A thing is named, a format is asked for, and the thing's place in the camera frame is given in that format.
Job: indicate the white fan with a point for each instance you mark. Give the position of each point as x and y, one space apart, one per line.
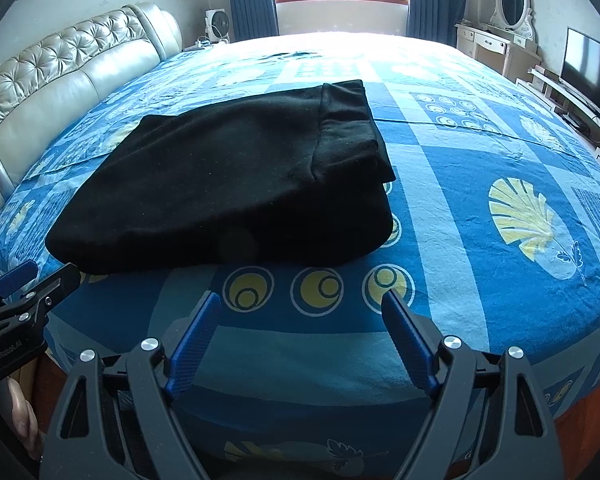
216 25

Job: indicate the white television stand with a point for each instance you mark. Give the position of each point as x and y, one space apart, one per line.
570 105

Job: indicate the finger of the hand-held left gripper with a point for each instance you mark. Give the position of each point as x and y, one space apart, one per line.
15 272
47 292

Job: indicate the black flat television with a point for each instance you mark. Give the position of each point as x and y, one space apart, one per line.
587 70

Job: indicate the cream leather headboard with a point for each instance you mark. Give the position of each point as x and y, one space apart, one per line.
55 75

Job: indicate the wooden bed frame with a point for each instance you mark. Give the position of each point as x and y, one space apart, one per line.
587 410

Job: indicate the person's left hand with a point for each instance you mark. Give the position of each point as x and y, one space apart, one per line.
22 415

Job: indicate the black pants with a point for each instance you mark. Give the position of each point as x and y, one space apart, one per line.
220 190

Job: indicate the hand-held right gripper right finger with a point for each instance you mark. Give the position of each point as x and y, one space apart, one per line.
410 345

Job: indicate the white vanity dresser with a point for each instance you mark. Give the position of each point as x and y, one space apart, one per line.
485 45

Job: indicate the blue patterned bedsheet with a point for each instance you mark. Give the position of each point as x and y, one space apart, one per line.
455 185

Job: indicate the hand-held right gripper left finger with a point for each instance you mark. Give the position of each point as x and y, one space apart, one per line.
195 345

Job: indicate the blue curtain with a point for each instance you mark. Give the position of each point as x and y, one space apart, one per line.
435 0
252 0

